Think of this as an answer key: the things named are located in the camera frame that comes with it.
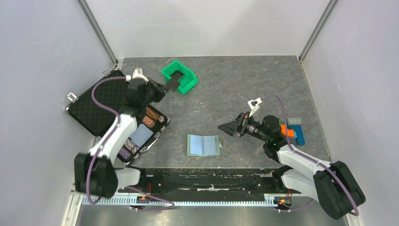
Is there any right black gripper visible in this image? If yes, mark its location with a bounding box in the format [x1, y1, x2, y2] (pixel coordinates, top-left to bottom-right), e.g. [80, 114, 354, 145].
[218, 111, 269, 142]

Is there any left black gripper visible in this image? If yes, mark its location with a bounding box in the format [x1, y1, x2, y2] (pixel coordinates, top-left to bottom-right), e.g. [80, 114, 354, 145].
[141, 77, 171, 107]

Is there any black credit card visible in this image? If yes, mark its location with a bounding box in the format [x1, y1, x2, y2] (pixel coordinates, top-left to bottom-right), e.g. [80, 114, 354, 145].
[165, 78, 180, 92]

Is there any green card holder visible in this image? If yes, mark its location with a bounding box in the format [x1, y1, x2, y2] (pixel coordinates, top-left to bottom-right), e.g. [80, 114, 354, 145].
[187, 134, 222, 157]

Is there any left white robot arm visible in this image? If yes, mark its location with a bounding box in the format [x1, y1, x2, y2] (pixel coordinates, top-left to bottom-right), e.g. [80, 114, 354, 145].
[74, 75, 180, 204]

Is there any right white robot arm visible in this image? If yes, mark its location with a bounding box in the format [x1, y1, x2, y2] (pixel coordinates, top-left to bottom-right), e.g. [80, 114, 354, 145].
[218, 113, 366, 220]

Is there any black card in bin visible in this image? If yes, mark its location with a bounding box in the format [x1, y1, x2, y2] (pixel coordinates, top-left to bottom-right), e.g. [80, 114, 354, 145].
[170, 70, 184, 81]

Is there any green plastic bin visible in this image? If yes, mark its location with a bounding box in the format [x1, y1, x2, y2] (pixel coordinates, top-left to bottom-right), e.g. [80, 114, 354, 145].
[161, 60, 199, 95]

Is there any toy brick assembly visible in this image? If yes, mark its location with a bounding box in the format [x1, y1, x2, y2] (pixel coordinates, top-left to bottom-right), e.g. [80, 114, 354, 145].
[279, 118, 306, 145]

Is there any black poker chip case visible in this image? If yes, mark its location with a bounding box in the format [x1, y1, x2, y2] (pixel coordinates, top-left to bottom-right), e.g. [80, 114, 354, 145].
[65, 68, 170, 165]

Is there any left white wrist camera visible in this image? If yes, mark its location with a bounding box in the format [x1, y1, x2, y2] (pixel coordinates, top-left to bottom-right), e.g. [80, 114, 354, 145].
[126, 68, 149, 82]

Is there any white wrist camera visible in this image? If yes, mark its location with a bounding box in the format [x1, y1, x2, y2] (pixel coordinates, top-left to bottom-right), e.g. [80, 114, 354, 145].
[126, 68, 149, 82]
[247, 97, 262, 117]

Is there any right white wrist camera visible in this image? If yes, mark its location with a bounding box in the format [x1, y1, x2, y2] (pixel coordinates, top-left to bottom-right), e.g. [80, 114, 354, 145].
[247, 97, 262, 117]

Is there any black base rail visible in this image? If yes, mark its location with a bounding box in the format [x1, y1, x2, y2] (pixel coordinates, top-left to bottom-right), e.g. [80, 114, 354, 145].
[124, 167, 303, 202]

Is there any white toothed cable strip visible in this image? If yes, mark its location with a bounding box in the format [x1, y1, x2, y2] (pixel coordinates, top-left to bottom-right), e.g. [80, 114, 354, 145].
[97, 194, 278, 207]

